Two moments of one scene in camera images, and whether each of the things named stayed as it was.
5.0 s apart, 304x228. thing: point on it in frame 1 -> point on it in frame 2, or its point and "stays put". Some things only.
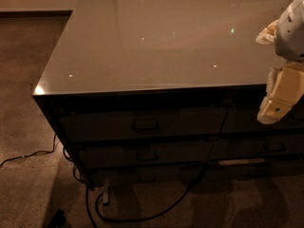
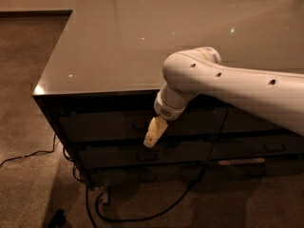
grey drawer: x=257 y=146 stays put
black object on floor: x=59 y=220 stays put
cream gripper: x=291 y=35 -> x=165 y=110
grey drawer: x=142 y=123 stays put
